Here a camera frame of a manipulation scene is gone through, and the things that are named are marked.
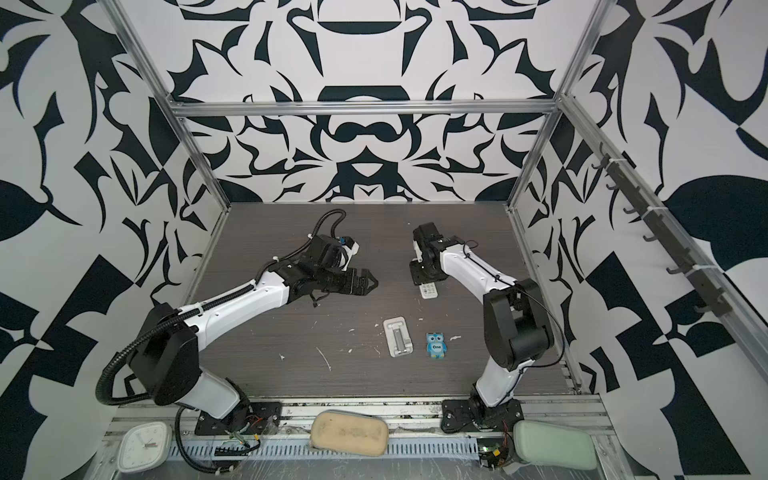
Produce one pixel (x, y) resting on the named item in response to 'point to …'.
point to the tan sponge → (349, 433)
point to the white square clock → (144, 447)
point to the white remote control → (428, 290)
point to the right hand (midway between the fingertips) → (424, 273)
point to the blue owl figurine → (436, 346)
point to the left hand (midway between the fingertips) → (368, 277)
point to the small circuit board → (491, 455)
